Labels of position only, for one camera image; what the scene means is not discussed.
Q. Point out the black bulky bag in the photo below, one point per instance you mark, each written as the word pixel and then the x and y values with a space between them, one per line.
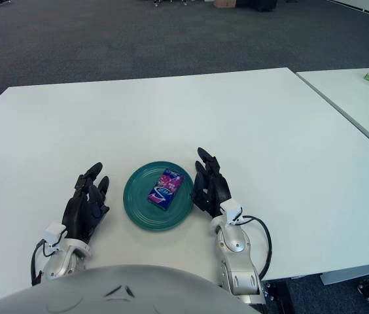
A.
pixel 256 4

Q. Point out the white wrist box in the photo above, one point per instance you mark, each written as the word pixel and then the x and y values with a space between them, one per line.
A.
pixel 232 211
pixel 53 232

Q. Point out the grey robot torso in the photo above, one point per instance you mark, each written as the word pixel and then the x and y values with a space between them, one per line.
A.
pixel 122 294

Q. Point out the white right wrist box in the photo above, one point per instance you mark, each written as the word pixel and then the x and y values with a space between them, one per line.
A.
pixel 232 211

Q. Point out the office chair bases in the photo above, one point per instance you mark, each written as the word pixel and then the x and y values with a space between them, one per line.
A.
pixel 171 2

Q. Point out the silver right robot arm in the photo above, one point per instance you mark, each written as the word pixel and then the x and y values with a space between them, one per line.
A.
pixel 233 248

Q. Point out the teal round plate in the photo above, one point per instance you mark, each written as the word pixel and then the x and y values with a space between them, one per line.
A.
pixel 138 206

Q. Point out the purple blue gum pack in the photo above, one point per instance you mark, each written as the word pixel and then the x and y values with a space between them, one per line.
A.
pixel 165 189

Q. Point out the brown cardboard box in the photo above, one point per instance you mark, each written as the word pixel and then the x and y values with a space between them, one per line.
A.
pixel 225 3

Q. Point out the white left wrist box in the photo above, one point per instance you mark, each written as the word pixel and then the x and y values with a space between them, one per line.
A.
pixel 53 232

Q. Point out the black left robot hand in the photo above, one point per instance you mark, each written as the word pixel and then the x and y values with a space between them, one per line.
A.
pixel 81 212

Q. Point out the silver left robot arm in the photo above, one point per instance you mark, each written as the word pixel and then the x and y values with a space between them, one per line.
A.
pixel 60 261

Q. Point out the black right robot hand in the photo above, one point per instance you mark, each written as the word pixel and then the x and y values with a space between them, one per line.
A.
pixel 215 189

